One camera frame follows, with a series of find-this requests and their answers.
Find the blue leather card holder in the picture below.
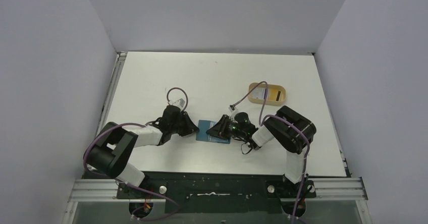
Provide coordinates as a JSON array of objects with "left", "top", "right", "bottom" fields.
[{"left": 196, "top": 120, "right": 231, "bottom": 144}]

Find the purple white credit card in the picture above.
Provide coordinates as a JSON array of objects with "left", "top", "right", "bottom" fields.
[{"left": 252, "top": 87, "right": 269, "bottom": 100}]

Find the yellow credit card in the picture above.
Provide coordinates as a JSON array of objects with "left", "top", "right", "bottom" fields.
[{"left": 267, "top": 89, "right": 282, "bottom": 102}]

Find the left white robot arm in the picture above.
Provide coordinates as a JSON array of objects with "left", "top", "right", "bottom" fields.
[{"left": 83, "top": 105, "right": 199, "bottom": 198}]

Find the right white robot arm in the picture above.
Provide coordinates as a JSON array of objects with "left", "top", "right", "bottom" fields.
[{"left": 206, "top": 106, "right": 316, "bottom": 197}]

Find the beige oval tray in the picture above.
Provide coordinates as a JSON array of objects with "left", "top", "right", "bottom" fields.
[{"left": 247, "top": 83, "right": 287, "bottom": 106}]

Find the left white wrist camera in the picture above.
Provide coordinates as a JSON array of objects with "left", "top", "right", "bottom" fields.
[{"left": 172, "top": 98, "right": 186, "bottom": 110}]

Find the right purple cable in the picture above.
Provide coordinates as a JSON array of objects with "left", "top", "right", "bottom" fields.
[{"left": 229, "top": 81, "right": 311, "bottom": 224}]

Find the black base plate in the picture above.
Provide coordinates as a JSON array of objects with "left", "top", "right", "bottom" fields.
[{"left": 82, "top": 171, "right": 318, "bottom": 216}]

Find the aluminium rail frame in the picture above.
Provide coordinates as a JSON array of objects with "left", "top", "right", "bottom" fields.
[{"left": 62, "top": 52, "right": 368, "bottom": 224}]

